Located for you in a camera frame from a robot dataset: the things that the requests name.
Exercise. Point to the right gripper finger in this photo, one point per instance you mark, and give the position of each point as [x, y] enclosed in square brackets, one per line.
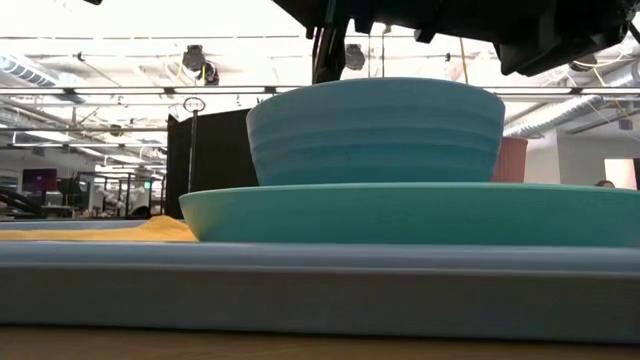
[329, 55]

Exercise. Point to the blue ribbed bowl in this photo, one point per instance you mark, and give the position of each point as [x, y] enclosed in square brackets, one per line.
[375, 135]

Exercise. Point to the teal round plate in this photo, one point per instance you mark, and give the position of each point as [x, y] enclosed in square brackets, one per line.
[410, 215]

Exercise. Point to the pink ribbed cup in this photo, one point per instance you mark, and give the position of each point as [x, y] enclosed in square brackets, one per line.
[512, 160]

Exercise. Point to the light blue plastic tray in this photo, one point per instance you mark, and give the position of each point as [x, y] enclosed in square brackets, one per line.
[320, 300]

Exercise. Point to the yellow cloth napkin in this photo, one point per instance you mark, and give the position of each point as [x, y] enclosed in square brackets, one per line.
[100, 234]

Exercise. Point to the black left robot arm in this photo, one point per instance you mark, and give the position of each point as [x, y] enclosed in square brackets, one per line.
[92, 2]

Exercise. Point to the black partition panel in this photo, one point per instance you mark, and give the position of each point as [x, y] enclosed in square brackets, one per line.
[225, 160]

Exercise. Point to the person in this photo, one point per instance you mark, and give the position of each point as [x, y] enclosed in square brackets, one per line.
[605, 184]

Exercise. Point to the dark red monitor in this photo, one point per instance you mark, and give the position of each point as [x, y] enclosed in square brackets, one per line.
[39, 180]

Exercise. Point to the aluminium frame bar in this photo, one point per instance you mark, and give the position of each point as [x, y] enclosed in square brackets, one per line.
[550, 91]

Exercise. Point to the silver spiral air duct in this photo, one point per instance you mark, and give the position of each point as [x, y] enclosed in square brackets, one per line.
[560, 115]
[30, 72]

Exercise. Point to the black workstation frame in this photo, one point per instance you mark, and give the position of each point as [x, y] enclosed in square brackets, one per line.
[120, 192]

